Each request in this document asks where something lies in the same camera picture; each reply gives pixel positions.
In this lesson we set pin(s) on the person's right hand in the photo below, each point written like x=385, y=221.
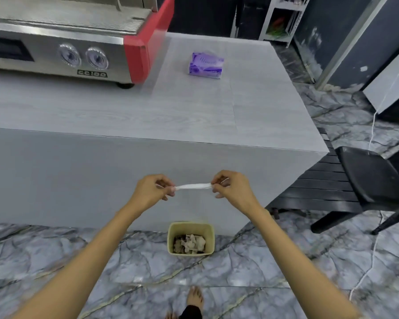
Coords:
x=236, y=190

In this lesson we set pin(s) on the person's left hand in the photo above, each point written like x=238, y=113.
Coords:
x=147, y=193

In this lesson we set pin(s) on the person's left thumb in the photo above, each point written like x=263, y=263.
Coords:
x=170, y=190

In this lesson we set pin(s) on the person's right thumb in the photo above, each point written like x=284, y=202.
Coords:
x=219, y=194

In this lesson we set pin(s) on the twisted white tissue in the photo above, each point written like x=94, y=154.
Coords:
x=193, y=186

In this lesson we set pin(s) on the person's left forearm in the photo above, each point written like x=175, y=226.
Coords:
x=71, y=262

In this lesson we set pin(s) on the person's right forearm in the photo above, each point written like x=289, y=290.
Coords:
x=297, y=262

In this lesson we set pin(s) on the yellow waste bin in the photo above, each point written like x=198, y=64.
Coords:
x=190, y=229

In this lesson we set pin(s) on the crumpled tissues in bin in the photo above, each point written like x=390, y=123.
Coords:
x=190, y=244

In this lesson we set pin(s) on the grey counter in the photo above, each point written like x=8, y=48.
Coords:
x=146, y=129

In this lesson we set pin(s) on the black slatted bench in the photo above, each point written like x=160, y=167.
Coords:
x=322, y=186

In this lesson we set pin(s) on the person's foot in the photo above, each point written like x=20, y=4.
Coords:
x=195, y=298

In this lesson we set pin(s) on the person's black trouser leg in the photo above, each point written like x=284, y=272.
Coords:
x=190, y=312

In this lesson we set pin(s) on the purple tissue pack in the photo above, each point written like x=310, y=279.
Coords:
x=206, y=65

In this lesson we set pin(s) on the black chair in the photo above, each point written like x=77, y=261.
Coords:
x=372, y=182

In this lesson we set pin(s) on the red and steel espresso machine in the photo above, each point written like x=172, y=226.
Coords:
x=69, y=39

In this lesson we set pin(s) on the white metal shelf rack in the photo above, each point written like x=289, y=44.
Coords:
x=284, y=17

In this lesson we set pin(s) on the white panel board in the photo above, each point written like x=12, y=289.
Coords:
x=389, y=79

